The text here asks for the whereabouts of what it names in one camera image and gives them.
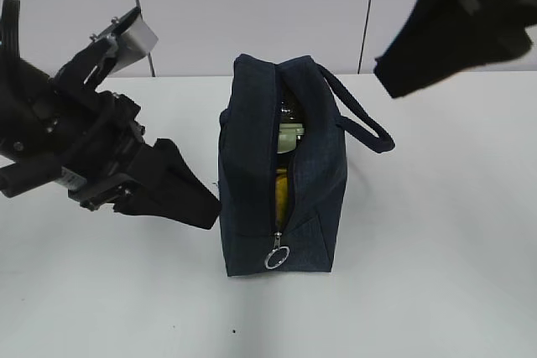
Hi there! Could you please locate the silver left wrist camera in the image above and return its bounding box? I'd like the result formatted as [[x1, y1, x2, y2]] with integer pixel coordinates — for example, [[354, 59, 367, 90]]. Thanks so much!
[[91, 7, 159, 74]]

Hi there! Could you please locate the yellow squash toy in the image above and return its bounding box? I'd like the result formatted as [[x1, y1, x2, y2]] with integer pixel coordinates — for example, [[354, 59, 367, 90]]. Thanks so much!
[[275, 167, 289, 232]]

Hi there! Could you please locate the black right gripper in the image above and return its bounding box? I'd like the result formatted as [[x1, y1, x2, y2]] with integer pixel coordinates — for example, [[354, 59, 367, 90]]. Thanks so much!
[[373, 0, 536, 98]]

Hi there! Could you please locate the dark blue fabric bag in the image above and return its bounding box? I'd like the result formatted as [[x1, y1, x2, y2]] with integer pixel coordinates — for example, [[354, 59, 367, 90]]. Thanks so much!
[[218, 54, 395, 277]]

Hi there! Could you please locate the metal zipper pull ring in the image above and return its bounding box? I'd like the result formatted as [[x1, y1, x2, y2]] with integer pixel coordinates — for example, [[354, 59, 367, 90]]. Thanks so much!
[[264, 231, 291, 270]]

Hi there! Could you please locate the green lid glass lunchbox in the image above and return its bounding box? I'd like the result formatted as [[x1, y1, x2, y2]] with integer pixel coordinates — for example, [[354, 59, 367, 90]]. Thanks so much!
[[277, 123, 305, 154]]

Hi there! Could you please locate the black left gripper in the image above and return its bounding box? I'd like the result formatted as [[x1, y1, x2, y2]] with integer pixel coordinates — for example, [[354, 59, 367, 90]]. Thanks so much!
[[24, 45, 222, 230]]

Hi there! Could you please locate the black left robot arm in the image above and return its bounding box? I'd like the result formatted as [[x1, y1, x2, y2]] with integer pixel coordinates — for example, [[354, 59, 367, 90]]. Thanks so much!
[[1, 0, 221, 230]]

